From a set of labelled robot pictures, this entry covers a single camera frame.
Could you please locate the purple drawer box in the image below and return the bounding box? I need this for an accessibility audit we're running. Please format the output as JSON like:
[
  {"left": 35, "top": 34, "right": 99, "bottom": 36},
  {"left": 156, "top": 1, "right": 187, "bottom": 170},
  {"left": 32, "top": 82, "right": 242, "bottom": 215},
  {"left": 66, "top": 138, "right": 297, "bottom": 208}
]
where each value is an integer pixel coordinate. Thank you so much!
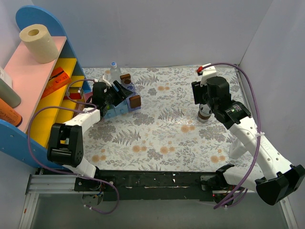
[{"left": 122, "top": 83, "right": 141, "bottom": 112}]

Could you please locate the beige paper towel roll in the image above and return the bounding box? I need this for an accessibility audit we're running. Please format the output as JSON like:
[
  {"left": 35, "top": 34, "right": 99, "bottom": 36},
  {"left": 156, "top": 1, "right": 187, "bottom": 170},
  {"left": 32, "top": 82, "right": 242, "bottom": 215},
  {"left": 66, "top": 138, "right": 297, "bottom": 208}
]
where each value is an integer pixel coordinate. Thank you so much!
[{"left": 19, "top": 24, "right": 59, "bottom": 63}]

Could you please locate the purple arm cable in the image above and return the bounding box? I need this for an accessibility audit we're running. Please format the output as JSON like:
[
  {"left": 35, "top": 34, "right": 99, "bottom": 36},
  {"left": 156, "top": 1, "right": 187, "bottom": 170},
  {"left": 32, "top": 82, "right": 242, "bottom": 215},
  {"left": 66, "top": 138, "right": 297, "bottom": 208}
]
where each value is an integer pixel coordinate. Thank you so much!
[
  {"left": 200, "top": 62, "right": 263, "bottom": 210},
  {"left": 27, "top": 78, "right": 120, "bottom": 215}
]

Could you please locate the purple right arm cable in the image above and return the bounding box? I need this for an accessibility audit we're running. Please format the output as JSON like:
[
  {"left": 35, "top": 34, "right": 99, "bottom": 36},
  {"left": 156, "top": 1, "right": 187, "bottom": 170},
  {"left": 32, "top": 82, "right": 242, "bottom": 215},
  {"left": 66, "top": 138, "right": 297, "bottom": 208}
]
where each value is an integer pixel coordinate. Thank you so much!
[{"left": 200, "top": 62, "right": 263, "bottom": 210}]

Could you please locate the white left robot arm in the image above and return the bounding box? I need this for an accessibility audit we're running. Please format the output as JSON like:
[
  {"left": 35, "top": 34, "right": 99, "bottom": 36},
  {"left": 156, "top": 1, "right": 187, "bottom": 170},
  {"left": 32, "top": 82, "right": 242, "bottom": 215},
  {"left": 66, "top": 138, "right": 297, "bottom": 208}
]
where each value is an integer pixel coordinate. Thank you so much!
[{"left": 47, "top": 81, "right": 132, "bottom": 191}]

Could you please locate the clear textured tray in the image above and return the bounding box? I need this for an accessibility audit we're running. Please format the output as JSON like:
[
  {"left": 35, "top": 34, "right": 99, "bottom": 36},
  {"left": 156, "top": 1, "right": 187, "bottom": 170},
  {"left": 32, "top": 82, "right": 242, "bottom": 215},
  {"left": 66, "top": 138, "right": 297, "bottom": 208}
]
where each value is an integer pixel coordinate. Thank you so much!
[{"left": 157, "top": 107, "right": 211, "bottom": 126}]

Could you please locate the orange box on shelf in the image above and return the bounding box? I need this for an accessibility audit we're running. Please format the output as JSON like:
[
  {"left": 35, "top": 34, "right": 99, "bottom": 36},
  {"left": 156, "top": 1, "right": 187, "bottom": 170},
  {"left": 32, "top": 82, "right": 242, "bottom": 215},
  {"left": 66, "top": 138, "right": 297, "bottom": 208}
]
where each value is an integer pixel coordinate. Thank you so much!
[{"left": 41, "top": 67, "right": 71, "bottom": 99}]

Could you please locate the grey green bottle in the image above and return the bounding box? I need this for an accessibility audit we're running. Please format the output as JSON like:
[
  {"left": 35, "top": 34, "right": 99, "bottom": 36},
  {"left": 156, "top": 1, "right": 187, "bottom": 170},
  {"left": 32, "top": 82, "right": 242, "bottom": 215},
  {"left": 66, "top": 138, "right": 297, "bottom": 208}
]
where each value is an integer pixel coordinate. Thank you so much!
[{"left": 0, "top": 79, "right": 21, "bottom": 108}]

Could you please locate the blue pink yellow shelf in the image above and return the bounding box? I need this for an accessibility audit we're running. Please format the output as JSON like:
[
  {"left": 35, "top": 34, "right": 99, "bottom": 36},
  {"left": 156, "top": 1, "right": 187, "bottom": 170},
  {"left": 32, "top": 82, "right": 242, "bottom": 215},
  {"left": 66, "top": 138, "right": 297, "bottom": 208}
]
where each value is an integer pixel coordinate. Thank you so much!
[{"left": 0, "top": 5, "right": 84, "bottom": 168}]

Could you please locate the clear plastic water bottle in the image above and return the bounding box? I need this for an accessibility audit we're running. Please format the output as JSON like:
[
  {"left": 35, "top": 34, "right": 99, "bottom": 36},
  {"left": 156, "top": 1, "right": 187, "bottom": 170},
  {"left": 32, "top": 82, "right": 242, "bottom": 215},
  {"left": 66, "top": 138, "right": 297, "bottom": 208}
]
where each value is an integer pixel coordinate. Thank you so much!
[{"left": 110, "top": 62, "right": 122, "bottom": 82}]

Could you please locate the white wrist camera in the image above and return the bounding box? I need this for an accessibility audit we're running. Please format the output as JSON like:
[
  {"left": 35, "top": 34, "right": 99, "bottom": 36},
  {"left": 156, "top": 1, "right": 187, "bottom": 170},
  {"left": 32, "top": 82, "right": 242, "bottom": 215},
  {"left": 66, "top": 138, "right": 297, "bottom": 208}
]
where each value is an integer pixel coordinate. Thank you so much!
[
  {"left": 100, "top": 74, "right": 112, "bottom": 87},
  {"left": 196, "top": 63, "right": 217, "bottom": 87}
]

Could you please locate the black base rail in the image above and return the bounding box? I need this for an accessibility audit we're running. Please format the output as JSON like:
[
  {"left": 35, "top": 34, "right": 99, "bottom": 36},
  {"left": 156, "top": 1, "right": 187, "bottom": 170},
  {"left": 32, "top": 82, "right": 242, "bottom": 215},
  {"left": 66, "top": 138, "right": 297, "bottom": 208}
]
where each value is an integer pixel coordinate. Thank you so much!
[{"left": 73, "top": 168, "right": 241, "bottom": 202}]

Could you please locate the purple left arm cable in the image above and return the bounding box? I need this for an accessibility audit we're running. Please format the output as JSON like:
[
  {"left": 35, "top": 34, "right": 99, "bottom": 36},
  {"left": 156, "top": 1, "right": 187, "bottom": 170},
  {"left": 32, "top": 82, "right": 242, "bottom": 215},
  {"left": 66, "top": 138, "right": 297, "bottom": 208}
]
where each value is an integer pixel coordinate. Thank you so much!
[{"left": 27, "top": 78, "right": 120, "bottom": 215}]

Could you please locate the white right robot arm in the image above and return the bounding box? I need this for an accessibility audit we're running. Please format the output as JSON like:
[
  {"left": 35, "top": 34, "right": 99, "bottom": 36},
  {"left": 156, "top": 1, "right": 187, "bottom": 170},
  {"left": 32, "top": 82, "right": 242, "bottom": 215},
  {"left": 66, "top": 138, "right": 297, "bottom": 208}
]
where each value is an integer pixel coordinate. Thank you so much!
[{"left": 191, "top": 76, "right": 305, "bottom": 205}]

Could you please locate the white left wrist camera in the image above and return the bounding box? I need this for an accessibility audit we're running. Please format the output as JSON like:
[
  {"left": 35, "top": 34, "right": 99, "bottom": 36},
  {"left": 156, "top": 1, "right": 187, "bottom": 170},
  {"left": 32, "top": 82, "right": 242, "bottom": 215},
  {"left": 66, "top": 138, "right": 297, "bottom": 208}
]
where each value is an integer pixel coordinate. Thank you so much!
[{"left": 100, "top": 74, "right": 112, "bottom": 87}]

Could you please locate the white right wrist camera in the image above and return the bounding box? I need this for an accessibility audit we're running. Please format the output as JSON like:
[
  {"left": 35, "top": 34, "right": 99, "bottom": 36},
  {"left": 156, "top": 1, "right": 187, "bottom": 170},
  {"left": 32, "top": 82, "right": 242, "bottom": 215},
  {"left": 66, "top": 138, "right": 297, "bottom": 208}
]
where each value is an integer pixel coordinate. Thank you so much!
[{"left": 196, "top": 63, "right": 217, "bottom": 87}]

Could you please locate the teal drawer box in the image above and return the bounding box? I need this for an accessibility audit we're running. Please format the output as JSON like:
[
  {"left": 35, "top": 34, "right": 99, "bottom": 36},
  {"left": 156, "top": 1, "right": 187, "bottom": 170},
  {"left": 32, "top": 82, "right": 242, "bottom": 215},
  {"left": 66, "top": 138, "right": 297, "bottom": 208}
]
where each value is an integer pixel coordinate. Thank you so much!
[{"left": 103, "top": 105, "right": 117, "bottom": 119}]

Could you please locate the orange tube on shelf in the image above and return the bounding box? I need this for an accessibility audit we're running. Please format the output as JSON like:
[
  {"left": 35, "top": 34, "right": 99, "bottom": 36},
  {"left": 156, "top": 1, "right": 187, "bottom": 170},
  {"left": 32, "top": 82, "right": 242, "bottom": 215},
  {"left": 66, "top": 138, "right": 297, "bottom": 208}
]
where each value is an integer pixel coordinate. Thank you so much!
[{"left": 0, "top": 99, "right": 22, "bottom": 127}]

